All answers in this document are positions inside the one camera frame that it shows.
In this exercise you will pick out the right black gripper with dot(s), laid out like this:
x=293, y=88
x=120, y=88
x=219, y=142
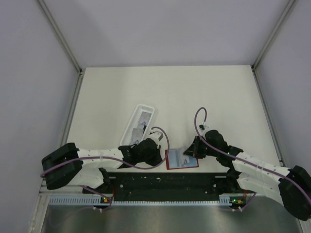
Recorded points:
x=194, y=149

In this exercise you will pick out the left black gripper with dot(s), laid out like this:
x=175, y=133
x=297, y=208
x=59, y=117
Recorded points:
x=157, y=156

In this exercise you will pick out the silver magnetic stripe card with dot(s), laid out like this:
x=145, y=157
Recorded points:
x=174, y=159

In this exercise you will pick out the red leather card holder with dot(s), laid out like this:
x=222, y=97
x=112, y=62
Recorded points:
x=181, y=150

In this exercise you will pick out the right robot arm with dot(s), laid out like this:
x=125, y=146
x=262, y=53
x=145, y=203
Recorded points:
x=291, y=187

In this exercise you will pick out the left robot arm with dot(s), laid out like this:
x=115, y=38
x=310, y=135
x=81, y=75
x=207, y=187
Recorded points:
x=70, y=165

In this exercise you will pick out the middle card in basket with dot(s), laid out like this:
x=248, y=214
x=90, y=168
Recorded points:
x=142, y=126

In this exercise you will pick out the white plastic basket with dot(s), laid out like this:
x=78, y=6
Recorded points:
x=133, y=123

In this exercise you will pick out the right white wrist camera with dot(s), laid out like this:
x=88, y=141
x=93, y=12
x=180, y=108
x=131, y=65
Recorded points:
x=203, y=128

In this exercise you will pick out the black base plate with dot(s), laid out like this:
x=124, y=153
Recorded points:
x=169, y=186

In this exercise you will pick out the white slotted cable duct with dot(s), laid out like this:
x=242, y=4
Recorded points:
x=222, y=200

